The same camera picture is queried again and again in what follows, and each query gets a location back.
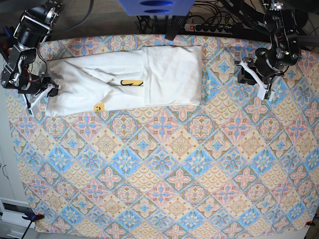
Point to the black power strip red switch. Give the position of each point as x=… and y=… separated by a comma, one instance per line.
x=208, y=28

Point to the white printed T-shirt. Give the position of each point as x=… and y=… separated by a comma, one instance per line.
x=153, y=76

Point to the black remote-like device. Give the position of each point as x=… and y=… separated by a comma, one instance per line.
x=176, y=24

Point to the colourful patterned tablecloth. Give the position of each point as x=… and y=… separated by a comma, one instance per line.
x=233, y=167

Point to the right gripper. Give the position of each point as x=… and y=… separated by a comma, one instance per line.
x=38, y=86

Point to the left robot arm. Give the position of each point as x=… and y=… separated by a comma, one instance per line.
x=284, y=52

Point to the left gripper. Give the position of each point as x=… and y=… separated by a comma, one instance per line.
x=263, y=65

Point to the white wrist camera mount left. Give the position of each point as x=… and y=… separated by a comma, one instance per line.
x=264, y=93

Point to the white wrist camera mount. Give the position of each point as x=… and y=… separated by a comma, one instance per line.
x=264, y=93
x=32, y=107

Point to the orange black clamp left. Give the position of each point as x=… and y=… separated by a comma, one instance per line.
x=33, y=217

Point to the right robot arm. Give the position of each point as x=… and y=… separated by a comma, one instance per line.
x=22, y=48

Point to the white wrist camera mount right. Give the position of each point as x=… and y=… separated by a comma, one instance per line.
x=32, y=107

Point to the blue plastic box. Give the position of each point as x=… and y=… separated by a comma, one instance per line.
x=156, y=7

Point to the red blue clamp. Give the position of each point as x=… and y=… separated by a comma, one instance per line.
x=7, y=41

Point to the orange black clamp right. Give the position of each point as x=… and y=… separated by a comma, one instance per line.
x=310, y=224

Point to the orange black clamp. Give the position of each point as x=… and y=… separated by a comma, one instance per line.
x=310, y=224
x=33, y=217

